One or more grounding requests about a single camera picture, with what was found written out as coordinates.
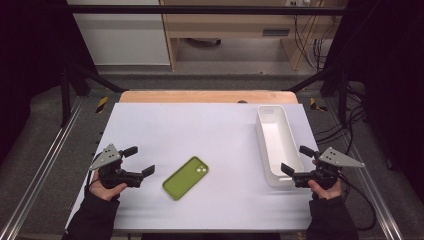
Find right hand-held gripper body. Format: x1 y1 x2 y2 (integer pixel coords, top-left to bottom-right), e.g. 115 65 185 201
293 146 365 190

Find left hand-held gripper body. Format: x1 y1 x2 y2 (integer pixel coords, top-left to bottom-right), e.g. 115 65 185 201
88 143 145 190

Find white plastic bin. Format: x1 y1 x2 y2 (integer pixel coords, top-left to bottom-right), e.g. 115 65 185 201
255 104 305 188

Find person's right hand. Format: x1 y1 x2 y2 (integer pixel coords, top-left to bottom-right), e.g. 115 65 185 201
307 179 344 201

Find person's left hand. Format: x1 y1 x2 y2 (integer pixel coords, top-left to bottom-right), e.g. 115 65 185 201
88 169 129 202

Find yellow black striped tape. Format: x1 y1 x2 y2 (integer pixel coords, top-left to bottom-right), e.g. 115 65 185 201
95 96 110 114
309 97 328 113

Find white table cover board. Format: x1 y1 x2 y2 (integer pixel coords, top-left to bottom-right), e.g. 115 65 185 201
64 102 321 233

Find wooden table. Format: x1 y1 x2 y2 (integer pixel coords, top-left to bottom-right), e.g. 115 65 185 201
119 89 299 104

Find white cabinet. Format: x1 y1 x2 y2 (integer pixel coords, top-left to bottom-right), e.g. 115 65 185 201
66 0 171 66

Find black curtain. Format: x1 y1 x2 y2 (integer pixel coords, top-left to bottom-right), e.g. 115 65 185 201
0 0 98 164
324 0 424 201

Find light wooden desk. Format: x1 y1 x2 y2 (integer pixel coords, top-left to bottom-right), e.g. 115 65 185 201
159 0 348 72

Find right hand-held gripper black cable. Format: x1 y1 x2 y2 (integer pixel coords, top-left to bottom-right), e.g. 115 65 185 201
338 173 378 232

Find aluminium rail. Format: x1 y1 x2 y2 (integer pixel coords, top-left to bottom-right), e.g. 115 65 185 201
0 99 85 240
346 143 405 240

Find bundle of black hanging cables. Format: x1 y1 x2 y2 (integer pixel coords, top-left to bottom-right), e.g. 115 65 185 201
292 14 336 72

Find black horizontal frame bar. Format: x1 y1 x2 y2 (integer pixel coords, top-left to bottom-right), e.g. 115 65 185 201
66 4 349 16

